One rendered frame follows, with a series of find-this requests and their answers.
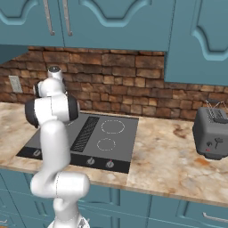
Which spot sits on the grey hob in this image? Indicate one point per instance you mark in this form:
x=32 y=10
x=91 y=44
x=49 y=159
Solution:
x=118 y=139

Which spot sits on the teal base drawer front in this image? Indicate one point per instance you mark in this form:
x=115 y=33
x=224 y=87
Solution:
x=14 y=219
x=193 y=216

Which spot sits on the grey toaster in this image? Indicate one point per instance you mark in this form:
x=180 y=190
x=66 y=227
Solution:
x=209 y=133

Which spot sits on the teal extractor hood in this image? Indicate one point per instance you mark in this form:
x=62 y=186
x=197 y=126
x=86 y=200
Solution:
x=9 y=53

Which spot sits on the teal base cupboard panel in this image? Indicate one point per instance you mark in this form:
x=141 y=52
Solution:
x=118 y=207

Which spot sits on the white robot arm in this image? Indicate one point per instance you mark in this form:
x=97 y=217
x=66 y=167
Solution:
x=56 y=148

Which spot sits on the grey wall socket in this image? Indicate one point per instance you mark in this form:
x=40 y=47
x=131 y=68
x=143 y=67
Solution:
x=15 y=84

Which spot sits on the grey hob knob red mark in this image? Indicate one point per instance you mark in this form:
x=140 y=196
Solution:
x=109 y=164

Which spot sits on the teal wall cupboard door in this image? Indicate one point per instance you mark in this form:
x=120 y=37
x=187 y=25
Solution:
x=124 y=32
x=23 y=26

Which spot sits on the tall teal cupboard door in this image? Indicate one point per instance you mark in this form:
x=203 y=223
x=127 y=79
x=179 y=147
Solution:
x=184 y=44

